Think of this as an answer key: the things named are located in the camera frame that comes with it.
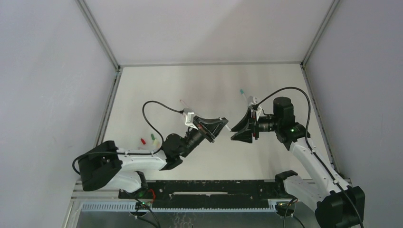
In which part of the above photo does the white teal marker pen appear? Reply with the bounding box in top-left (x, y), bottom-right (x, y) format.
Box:
top-left (240, 89), bottom-right (248, 102)

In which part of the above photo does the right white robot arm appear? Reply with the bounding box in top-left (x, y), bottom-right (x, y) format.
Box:
top-left (231, 96), bottom-right (365, 228)

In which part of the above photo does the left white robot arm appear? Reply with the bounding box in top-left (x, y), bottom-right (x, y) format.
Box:
top-left (72, 116), bottom-right (228, 193)

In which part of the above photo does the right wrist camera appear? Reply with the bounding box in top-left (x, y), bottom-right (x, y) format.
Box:
top-left (247, 96), bottom-right (259, 111)

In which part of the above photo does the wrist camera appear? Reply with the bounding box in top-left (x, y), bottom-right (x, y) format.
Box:
top-left (247, 96), bottom-right (259, 111)
top-left (182, 108), bottom-right (196, 129)

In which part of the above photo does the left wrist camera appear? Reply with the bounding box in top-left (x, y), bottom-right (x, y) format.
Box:
top-left (182, 108), bottom-right (196, 129)

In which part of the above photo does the right camera cable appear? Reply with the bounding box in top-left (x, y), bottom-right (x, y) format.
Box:
top-left (256, 87), bottom-right (364, 228)

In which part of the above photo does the camera cable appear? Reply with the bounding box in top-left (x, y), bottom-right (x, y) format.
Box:
top-left (71, 100), bottom-right (185, 176)
top-left (256, 87), bottom-right (364, 228)

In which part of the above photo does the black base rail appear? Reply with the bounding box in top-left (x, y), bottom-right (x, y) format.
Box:
top-left (118, 180), bottom-right (293, 210)

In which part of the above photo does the left camera cable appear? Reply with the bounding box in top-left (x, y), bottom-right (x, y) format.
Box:
top-left (71, 100), bottom-right (185, 176)

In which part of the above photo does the perforated cable tray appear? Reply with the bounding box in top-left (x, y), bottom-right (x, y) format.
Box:
top-left (81, 201), bottom-right (284, 213)

